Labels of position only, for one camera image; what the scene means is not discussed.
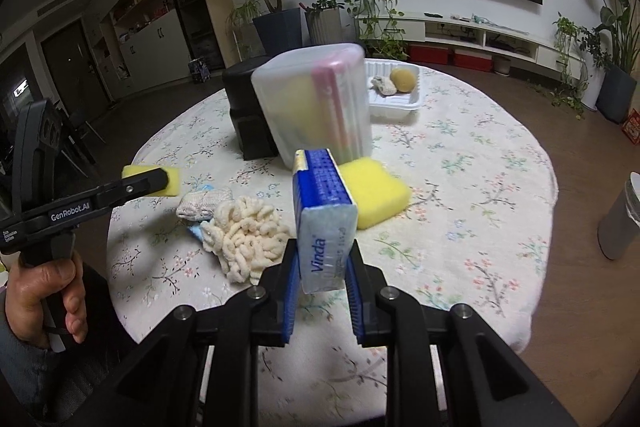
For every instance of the small blue bag on floor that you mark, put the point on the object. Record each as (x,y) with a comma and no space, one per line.
(199,71)

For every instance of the red box on floor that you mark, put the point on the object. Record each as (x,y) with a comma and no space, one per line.
(631,127)

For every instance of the tan gourd-shaped sponge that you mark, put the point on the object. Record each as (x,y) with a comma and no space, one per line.
(404,79)

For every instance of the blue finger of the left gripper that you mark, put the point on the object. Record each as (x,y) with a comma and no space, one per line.
(139,185)

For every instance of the person's left hand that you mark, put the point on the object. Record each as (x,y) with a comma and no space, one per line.
(30,287)

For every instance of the large leaf plant right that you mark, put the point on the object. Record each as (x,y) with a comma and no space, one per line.
(613,48)

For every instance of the white braided rope pad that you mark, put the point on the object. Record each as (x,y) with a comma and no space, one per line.
(198,206)

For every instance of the white tv console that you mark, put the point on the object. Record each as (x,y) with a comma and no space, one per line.
(441,40)

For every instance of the grey trash can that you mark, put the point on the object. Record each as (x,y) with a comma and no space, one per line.
(620,226)

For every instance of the black cylindrical container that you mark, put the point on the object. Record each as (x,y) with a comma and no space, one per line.
(248,120)

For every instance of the blue tissue pack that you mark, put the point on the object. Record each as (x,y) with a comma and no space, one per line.
(325,218)

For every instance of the plant in white ribbed pot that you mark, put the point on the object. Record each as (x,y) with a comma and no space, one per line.
(324,23)

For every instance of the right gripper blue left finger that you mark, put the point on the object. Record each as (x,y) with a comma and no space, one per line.
(282,283)

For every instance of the white wall cabinet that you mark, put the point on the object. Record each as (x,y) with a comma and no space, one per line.
(138,45)

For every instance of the translucent plastic container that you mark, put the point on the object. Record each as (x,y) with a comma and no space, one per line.
(317,97)

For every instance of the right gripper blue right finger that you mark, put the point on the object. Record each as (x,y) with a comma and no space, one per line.
(370,322)

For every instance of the white plastic tray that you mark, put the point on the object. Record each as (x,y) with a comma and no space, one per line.
(386,103)

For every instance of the trailing vine plant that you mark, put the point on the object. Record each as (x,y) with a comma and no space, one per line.
(377,16)

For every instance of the large yellow sponge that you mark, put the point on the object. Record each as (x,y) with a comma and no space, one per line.
(174,180)

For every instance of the cream chenille mitt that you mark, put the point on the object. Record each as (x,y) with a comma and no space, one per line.
(247,236)

